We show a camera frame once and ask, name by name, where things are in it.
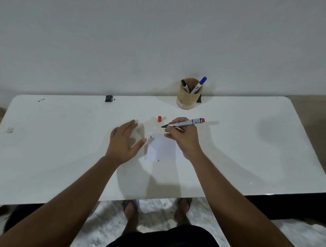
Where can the person's left hand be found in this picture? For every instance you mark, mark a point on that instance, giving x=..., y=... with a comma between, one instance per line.
x=119, y=142

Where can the person's right hand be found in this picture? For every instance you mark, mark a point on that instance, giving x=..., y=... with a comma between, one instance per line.
x=187, y=140

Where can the person's right thumb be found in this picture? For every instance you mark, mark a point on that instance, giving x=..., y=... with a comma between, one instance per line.
x=170, y=135

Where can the person's left thumb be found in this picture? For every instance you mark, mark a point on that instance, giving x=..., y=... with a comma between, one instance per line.
x=139, y=144

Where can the white marker with red end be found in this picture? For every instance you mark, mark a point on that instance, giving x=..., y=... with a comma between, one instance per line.
x=194, y=121

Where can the person's right forearm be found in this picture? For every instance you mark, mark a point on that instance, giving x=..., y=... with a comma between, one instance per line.
x=229, y=198

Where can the person's left forearm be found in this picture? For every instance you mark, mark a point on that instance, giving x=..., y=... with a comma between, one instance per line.
x=63, y=206

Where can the white paper sheet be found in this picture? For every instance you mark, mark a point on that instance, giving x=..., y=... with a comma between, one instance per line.
x=163, y=148

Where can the wooden pen holder cup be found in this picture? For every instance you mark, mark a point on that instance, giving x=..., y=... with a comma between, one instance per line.
x=187, y=100

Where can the white marker with black cap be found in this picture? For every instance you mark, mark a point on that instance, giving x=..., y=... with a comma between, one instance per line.
x=185, y=86

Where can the small black clip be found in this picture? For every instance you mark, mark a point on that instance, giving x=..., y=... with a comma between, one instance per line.
x=109, y=98

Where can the white marker with blue cap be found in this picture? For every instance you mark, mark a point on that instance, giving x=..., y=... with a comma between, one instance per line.
x=199, y=84

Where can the dark flip-flop sandal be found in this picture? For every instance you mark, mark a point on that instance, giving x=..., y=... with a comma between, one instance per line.
x=189, y=203
x=126, y=204

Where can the person's left foot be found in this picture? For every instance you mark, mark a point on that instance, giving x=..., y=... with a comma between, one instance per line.
x=131, y=218

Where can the person's foot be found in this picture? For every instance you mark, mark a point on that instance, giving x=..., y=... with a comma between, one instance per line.
x=182, y=213
x=131, y=218

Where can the person's right foot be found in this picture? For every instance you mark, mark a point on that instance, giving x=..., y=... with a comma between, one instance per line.
x=182, y=213

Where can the black shorts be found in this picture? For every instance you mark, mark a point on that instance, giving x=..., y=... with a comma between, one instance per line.
x=165, y=238

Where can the black table frame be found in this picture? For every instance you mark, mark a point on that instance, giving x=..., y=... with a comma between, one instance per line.
x=287, y=206

